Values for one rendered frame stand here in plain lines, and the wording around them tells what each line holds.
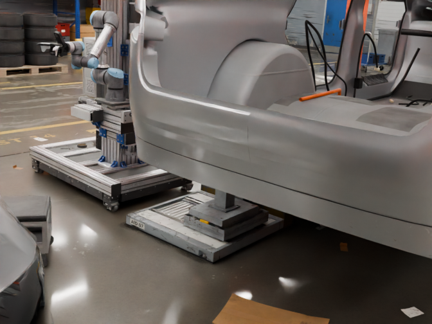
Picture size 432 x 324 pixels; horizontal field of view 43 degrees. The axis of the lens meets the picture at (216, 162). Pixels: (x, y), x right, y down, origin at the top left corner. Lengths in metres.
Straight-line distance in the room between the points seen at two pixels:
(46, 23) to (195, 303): 8.56
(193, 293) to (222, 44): 1.44
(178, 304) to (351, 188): 1.41
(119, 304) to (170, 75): 1.26
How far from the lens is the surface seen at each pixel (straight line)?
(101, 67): 4.27
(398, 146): 1.92
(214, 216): 3.66
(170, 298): 3.16
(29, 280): 0.76
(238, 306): 3.10
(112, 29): 4.13
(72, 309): 3.10
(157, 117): 2.56
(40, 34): 11.06
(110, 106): 4.22
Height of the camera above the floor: 1.63
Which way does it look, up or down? 17 degrees down
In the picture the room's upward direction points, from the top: 3 degrees clockwise
